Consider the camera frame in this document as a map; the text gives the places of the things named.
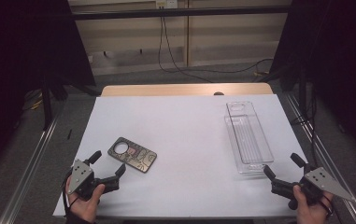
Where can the black curtain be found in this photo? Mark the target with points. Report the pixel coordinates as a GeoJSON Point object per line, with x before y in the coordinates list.
{"type": "Point", "coordinates": [337, 62]}
{"type": "Point", "coordinates": [26, 46]}

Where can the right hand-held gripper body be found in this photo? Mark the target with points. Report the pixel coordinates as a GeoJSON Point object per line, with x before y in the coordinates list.
{"type": "Point", "coordinates": [322, 182]}

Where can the small dark round object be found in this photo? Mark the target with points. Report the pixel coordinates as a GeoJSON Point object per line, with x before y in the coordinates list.
{"type": "Point", "coordinates": [218, 93]}

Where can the person's left hand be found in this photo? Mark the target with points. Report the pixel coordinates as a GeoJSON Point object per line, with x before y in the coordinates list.
{"type": "Point", "coordinates": [85, 208]}

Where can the small black stick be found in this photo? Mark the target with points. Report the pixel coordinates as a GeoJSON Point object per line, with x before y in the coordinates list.
{"type": "Point", "coordinates": [69, 134]}

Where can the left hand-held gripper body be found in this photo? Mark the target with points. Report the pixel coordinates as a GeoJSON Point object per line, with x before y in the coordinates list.
{"type": "Point", "coordinates": [80, 177]}

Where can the aluminium rail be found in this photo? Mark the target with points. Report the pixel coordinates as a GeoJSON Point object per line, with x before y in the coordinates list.
{"type": "Point", "coordinates": [328, 155]}
{"type": "Point", "coordinates": [29, 168]}

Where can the dark patterned phone case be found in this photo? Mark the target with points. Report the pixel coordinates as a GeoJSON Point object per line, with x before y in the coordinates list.
{"type": "Point", "coordinates": [141, 158]}

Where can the black horizontal bar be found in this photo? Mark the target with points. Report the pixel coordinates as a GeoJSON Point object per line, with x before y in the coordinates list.
{"type": "Point", "coordinates": [182, 13]}

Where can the white wall outlet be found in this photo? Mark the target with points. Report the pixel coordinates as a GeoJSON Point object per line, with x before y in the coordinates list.
{"type": "Point", "coordinates": [166, 3]}

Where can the white board sheet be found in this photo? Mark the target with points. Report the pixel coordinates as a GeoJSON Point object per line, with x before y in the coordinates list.
{"type": "Point", "coordinates": [182, 130]}

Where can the clear plastic packaging box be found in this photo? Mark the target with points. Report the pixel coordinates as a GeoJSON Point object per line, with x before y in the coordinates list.
{"type": "Point", "coordinates": [249, 140]}

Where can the person's right hand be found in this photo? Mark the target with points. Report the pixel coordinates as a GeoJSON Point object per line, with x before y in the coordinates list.
{"type": "Point", "coordinates": [311, 214]}

